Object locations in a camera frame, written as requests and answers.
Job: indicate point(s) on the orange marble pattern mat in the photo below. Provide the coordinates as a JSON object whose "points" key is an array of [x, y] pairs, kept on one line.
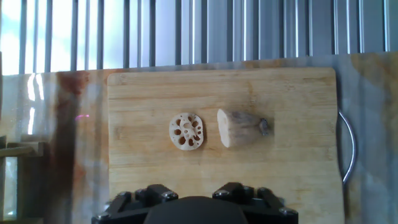
{"points": [[367, 124]]}

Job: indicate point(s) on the lotus root slice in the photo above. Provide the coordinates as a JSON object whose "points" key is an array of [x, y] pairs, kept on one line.
{"points": [[186, 132]]}

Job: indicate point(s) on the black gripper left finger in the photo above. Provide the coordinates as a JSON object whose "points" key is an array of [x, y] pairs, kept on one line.
{"points": [[124, 205]]}

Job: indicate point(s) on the lotus root chunk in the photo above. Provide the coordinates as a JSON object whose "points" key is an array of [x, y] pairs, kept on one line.
{"points": [[239, 127]]}

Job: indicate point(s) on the wooden cutting board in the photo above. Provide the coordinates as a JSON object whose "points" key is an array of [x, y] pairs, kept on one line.
{"points": [[217, 93]]}

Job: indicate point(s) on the wooden knife rack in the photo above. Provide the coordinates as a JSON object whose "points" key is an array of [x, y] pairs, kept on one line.
{"points": [[18, 149]]}

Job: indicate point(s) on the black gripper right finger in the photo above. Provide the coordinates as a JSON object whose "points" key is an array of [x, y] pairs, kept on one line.
{"points": [[267, 205]]}

